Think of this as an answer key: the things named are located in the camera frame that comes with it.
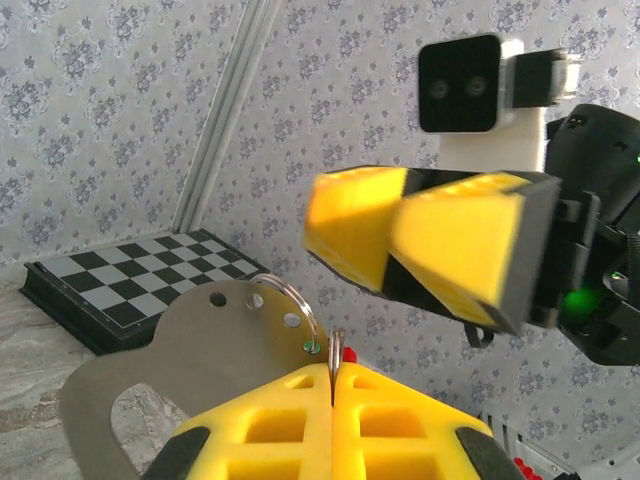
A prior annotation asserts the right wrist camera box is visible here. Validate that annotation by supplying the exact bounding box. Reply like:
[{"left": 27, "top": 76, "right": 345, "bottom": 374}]
[{"left": 417, "top": 32, "right": 584, "bottom": 174}]

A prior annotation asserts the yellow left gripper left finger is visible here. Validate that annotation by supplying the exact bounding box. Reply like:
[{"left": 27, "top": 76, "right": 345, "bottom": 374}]
[{"left": 144, "top": 362, "right": 334, "bottom": 480}]

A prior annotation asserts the large silver split keyring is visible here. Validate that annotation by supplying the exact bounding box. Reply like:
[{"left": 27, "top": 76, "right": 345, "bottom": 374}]
[{"left": 252, "top": 272, "right": 321, "bottom": 356}]

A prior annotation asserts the grey metal plate with holes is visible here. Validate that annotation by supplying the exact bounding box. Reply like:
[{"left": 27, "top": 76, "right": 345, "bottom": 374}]
[{"left": 57, "top": 279, "right": 321, "bottom": 480}]

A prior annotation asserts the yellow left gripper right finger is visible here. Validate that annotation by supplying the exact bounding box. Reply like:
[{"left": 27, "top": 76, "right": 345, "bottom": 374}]
[{"left": 333, "top": 362, "right": 526, "bottom": 480}]

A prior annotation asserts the black grey chessboard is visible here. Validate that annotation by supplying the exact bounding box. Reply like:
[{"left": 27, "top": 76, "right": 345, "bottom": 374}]
[{"left": 18, "top": 228, "right": 274, "bottom": 357}]

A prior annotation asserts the aluminium corner post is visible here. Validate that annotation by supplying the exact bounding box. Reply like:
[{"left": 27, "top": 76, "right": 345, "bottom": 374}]
[{"left": 172, "top": 0, "right": 284, "bottom": 241}]

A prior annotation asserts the small silver split ring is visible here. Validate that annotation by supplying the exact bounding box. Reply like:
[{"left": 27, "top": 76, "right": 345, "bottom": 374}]
[{"left": 327, "top": 329, "right": 347, "bottom": 396}]

